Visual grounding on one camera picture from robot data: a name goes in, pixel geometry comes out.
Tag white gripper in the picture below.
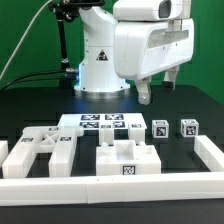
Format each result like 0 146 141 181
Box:
114 19 194 105

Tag white chair seat part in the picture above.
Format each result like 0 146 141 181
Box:
96 140 161 176

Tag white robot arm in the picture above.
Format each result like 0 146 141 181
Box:
75 0 194 105

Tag white chair back part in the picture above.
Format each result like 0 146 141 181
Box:
2 126 84 179

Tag white tagged cube left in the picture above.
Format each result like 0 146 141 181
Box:
152 120 169 138

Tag white tagged cube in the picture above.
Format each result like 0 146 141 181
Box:
152 120 169 138
181 119 199 137

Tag white tagged cube right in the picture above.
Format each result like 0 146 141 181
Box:
181 119 199 137

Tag white base tag plate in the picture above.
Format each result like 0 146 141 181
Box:
58 113 147 130

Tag black cables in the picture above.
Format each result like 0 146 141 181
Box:
0 69 80 94

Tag white U-shaped fence frame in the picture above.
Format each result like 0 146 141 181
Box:
0 141 224 206

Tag black camera stand pole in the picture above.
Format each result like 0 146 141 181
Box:
48 0 106 89

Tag grey cable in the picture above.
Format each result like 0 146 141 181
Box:
0 0 54 81

